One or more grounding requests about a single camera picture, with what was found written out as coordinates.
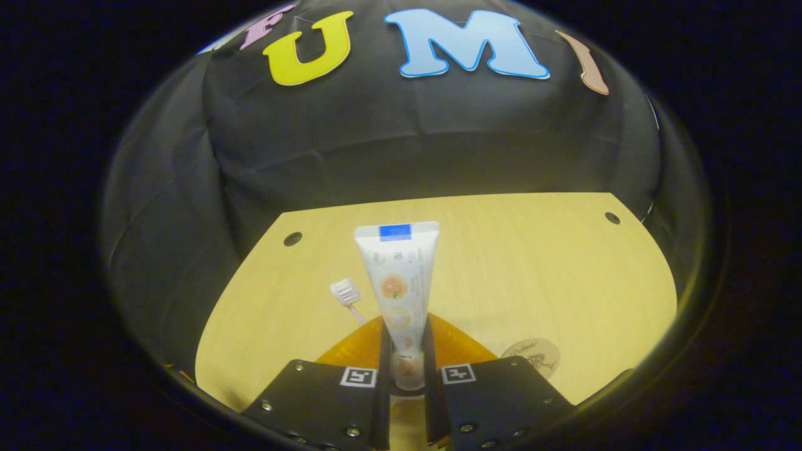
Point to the round cork coaster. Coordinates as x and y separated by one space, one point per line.
532 357

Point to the white toothpaste tube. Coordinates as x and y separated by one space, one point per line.
398 282

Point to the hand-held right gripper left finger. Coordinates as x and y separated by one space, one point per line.
319 401

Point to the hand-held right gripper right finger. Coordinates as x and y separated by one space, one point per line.
495 401

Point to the white toothbrush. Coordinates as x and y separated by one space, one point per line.
346 292

